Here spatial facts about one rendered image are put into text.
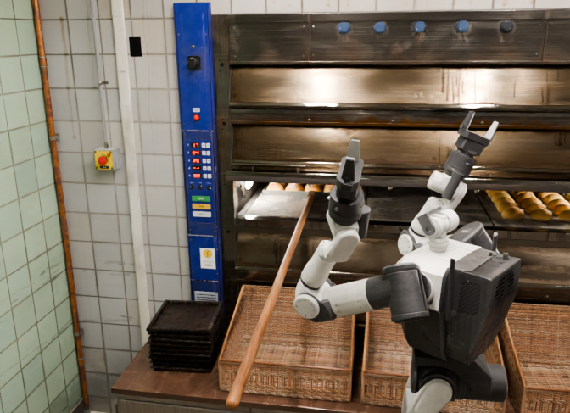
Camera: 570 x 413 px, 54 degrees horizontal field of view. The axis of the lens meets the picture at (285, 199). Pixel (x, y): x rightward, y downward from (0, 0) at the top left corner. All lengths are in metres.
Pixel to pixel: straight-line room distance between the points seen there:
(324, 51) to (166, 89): 0.73
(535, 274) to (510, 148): 0.58
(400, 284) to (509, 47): 1.31
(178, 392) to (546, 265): 1.69
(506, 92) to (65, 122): 1.99
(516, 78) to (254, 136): 1.13
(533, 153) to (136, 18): 1.81
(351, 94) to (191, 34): 0.74
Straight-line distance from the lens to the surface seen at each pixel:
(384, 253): 2.65
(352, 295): 1.58
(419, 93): 2.46
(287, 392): 2.46
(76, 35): 2.82
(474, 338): 1.66
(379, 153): 2.50
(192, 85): 2.57
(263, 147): 2.55
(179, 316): 2.66
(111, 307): 3.11
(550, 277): 2.76
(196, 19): 2.55
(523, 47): 2.53
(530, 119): 2.55
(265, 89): 2.51
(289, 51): 2.51
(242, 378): 1.45
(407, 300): 1.51
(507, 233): 2.65
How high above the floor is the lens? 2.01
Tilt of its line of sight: 16 degrees down
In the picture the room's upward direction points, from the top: 1 degrees counter-clockwise
